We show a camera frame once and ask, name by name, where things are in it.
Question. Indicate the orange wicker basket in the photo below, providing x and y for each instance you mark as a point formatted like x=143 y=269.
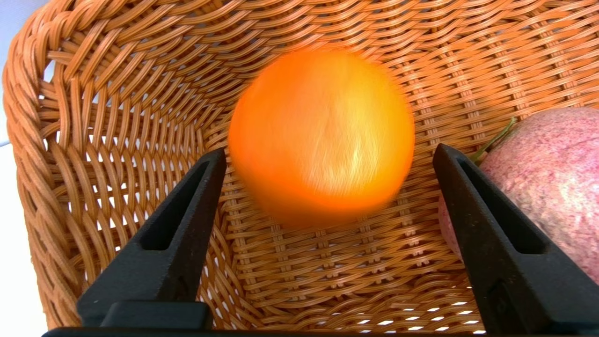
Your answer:
x=304 y=281

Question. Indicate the red yellow peach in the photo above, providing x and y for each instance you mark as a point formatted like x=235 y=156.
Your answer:
x=552 y=178

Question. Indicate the orange fruit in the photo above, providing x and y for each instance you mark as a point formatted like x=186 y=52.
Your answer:
x=323 y=135

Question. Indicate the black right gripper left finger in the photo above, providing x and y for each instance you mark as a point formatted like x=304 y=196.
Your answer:
x=154 y=281

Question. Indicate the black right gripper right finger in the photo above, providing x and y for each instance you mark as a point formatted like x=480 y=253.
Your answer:
x=524 y=290

